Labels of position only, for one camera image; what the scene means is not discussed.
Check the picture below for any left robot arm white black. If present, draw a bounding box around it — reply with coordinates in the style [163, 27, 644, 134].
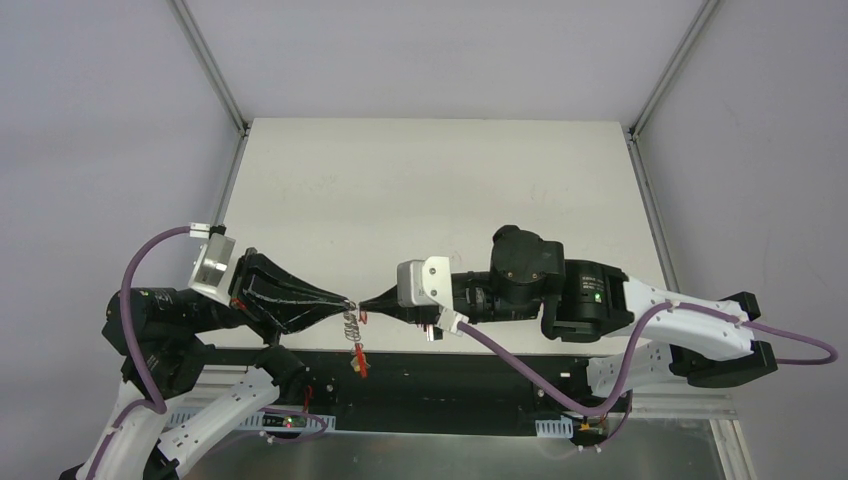
[60, 249, 353, 479]

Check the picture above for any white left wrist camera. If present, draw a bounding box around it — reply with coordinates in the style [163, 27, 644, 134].
[188, 223, 236, 305]

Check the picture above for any left controller board with wires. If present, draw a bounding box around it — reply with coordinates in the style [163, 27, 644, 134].
[261, 385, 320, 430]

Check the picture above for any controller board with wires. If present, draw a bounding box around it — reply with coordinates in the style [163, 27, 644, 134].
[566, 411, 609, 447]
[261, 385, 320, 430]

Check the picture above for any right controller board with wires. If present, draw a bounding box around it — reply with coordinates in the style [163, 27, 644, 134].
[566, 411, 609, 447]

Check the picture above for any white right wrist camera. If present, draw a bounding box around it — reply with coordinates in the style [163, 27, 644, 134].
[396, 256, 454, 309]

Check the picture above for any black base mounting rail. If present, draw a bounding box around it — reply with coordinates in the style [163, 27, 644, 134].
[192, 349, 704, 439]

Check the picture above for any metal key organizer red handle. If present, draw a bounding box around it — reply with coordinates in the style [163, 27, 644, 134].
[343, 302, 369, 378]

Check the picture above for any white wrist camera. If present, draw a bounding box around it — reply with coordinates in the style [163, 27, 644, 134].
[188, 223, 236, 305]
[396, 256, 454, 309]

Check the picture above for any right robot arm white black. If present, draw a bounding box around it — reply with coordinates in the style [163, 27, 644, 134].
[363, 225, 778, 411]

